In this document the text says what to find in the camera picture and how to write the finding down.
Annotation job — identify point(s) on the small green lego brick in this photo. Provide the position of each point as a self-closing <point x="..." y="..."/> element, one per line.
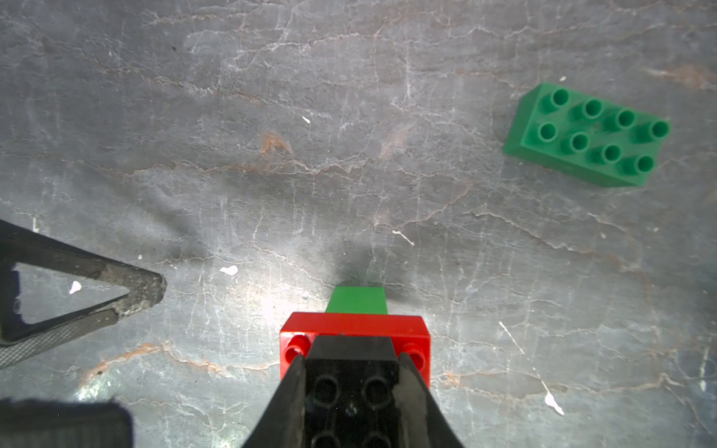
<point x="358" y="300"/>

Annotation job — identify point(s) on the red long lego brick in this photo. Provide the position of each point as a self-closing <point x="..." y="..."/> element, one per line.
<point x="408" y="333"/>

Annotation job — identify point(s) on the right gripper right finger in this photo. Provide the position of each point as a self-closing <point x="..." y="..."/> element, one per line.
<point x="421" y="423"/>

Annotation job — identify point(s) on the green long lego brick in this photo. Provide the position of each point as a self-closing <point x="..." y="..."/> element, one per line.
<point x="582" y="135"/>

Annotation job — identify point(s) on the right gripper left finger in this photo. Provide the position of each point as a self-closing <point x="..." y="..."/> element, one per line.
<point x="282" y="423"/>

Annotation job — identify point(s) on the small black lego brick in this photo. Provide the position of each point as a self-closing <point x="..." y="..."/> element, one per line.
<point x="349" y="400"/>

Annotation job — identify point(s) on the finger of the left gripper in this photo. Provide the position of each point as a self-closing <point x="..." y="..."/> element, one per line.
<point x="65" y="424"/>
<point x="20" y="340"/>

